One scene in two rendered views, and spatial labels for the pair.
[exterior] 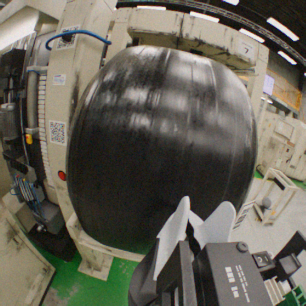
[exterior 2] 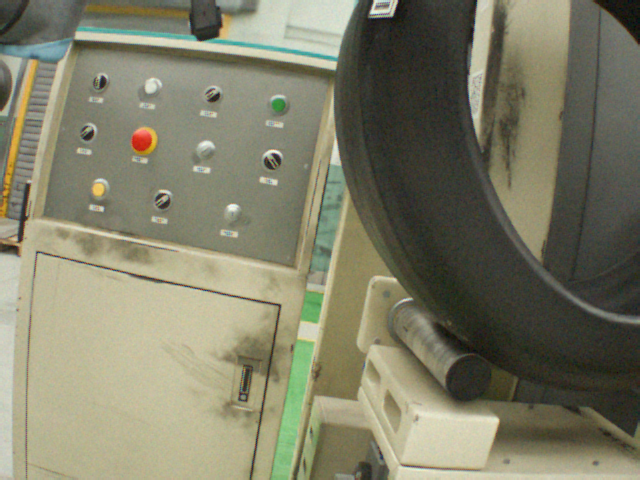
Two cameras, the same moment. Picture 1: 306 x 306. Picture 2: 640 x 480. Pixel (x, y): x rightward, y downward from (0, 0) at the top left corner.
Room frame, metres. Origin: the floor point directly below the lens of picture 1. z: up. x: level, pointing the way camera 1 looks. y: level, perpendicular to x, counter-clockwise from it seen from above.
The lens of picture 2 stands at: (0.05, -0.84, 1.04)
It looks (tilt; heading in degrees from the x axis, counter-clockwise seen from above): 3 degrees down; 86
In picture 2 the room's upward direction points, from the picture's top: 11 degrees clockwise
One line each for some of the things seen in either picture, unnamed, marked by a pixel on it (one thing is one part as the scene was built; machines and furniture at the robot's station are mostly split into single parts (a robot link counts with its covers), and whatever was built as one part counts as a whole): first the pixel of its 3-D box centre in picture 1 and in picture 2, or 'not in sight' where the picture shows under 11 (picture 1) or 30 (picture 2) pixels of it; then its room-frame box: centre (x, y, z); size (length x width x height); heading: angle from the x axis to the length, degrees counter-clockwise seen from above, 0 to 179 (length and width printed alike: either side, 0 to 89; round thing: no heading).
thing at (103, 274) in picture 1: (95, 263); not in sight; (0.39, 0.30, 0.02); 0.27 x 0.27 x 0.04; 0
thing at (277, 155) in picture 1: (275, 159); not in sight; (3.16, -3.90, 0.62); 0.91 x 0.58 x 1.25; 87
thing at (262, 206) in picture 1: (272, 197); not in sight; (1.40, -2.15, 0.40); 0.60 x 0.35 x 0.80; 177
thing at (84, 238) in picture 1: (122, 244); (420, 400); (0.27, 0.04, 0.84); 0.36 x 0.09 x 0.06; 90
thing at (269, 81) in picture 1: (265, 82); not in sight; (3.28, -2.56, 2.60); 0.60 x 0.05 x 0.55; 87
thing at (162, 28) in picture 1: (193, 38); not in sight; (0.70, -0.08, 1.71); 0.61 x 0.25 x 0.15; 90
